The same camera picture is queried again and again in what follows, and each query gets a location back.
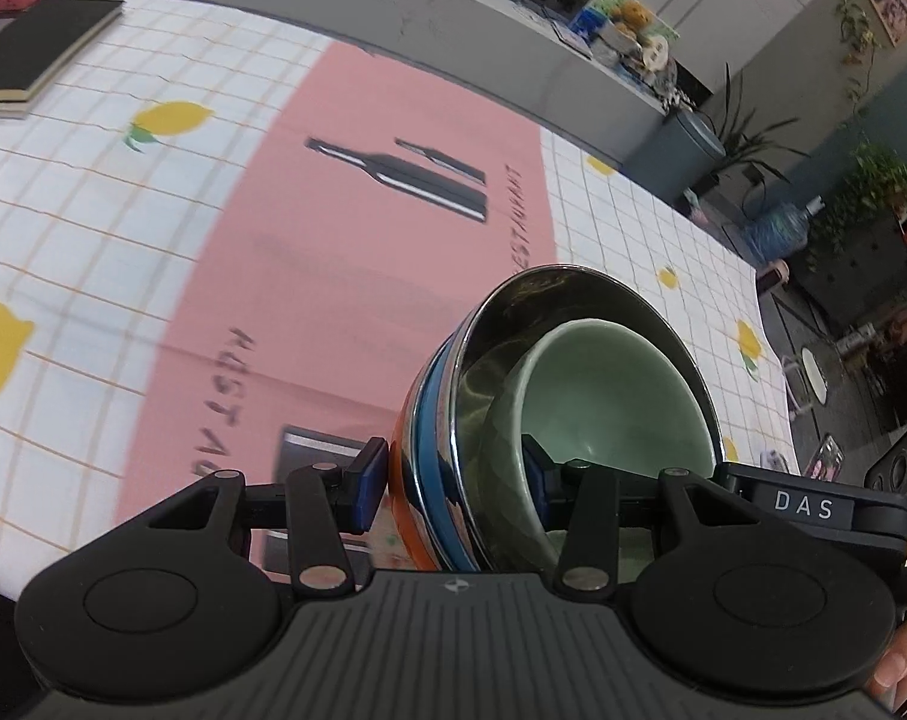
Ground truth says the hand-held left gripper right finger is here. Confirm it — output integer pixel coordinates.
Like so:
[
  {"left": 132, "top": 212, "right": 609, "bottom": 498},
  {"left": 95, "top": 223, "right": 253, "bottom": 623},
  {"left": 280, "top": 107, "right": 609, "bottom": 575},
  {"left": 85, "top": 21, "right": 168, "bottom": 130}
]
[{"left": 519, "top": 433, "right": 770, "bottom": 593}]

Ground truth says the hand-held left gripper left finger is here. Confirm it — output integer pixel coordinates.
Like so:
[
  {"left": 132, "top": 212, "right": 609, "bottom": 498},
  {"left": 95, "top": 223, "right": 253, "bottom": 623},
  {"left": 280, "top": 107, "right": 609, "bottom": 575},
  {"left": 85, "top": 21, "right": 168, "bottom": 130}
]
[{"left": 131, "top": 436, "right": 391, "bottom": 595}]

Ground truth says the orange steel bowl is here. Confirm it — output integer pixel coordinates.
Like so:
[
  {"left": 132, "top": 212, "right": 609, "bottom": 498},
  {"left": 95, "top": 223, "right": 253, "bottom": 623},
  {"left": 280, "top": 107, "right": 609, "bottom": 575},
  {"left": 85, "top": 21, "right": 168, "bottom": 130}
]
[{"left": 382, "top": 330, "right": 455, "bottom": 571}]

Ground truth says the blue steel bowl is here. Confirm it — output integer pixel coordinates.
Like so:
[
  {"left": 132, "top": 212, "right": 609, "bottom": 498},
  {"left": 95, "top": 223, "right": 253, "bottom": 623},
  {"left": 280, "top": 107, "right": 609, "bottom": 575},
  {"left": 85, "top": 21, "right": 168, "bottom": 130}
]
[{"left": 412, "top": 264, "right": 725, "bottom": 572}]

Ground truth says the green ceramic bowl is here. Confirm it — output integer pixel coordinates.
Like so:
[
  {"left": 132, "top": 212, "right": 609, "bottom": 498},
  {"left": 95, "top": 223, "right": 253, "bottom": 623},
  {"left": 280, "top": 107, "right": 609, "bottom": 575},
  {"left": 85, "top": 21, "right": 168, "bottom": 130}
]
[{"left": 474, "top": 319, "right": 713, "bottom": 571}]

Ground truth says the white round stool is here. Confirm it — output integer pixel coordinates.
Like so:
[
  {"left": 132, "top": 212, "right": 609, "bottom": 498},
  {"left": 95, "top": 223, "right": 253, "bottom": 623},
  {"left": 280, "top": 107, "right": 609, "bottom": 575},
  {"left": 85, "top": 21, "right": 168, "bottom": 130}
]
[{"left": 783, "top": 349, "right": 830, "bottom": 413}]

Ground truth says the blue water bottle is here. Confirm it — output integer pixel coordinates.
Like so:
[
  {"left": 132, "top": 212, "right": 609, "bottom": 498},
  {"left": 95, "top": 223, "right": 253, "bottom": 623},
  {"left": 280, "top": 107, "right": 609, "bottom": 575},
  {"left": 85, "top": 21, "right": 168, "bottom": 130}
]
[{"left": 742, "top": 199, "right": 825, "bottom": 263}]

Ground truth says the bushy green plant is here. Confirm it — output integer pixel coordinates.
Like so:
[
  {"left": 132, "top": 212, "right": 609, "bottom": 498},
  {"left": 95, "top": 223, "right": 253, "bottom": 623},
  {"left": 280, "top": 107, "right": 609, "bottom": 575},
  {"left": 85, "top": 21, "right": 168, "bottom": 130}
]
[{"left": 806, "top": 142, "right": 907, "bottom": 278}]

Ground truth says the checked lemon tablecloth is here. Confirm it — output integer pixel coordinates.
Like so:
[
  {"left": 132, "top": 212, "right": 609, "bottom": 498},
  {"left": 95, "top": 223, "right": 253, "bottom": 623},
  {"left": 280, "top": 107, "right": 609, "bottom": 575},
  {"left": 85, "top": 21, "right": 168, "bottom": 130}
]
[{"left": 0, "top": 0, "right": 800, "bottom": 601}]

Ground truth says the grey trash bin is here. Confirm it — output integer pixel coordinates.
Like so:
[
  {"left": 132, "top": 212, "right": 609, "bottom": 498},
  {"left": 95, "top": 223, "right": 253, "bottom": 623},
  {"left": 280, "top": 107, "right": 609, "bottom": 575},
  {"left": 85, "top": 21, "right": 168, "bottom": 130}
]
[{"left": 622, "top": 109, "right": 726, "bottom": 200}]

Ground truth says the tall potted plant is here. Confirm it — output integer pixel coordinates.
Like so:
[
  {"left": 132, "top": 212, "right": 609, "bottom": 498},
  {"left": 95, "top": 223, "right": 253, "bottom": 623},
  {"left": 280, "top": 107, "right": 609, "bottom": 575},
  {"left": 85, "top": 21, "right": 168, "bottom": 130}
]
[{"left": 704, "top": 64, "right": 810, "bottom": 188}]

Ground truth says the white pot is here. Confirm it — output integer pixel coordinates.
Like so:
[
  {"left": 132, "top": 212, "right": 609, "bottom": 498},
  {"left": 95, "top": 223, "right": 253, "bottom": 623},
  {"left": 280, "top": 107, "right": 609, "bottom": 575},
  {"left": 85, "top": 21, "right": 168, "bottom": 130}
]
[{"left": 596, "top": 19, "right": 642, "bottom": 65}]

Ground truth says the grey marble television bench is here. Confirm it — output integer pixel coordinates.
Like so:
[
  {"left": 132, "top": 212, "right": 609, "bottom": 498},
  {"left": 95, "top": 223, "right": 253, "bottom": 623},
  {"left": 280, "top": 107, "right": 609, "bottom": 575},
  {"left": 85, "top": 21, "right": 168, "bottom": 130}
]
[{"left": 71, "top": 0, "right": 675, "bottom": 158}]

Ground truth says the hanging vine plant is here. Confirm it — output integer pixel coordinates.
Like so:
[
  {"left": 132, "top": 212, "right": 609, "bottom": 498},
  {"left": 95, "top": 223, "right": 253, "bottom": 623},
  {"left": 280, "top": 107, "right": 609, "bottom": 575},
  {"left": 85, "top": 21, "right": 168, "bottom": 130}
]
[{"left": 834, "top": 0, "right": 885, "bottom": 110}]

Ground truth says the thin pale book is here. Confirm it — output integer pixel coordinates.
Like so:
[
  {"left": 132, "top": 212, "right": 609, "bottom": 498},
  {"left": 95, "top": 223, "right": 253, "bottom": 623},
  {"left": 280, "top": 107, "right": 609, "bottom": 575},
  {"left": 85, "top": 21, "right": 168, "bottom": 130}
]
[{"left": 0, "top": 86, "right": 50, "bottom": 121}]

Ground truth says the black notebook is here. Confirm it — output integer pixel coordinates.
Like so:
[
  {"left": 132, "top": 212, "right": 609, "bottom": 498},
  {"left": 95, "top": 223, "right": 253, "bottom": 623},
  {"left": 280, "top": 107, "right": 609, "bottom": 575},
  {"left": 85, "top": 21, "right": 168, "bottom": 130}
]
[{"left": 0, "top": 0, "right": 127, "bottom": 104}]

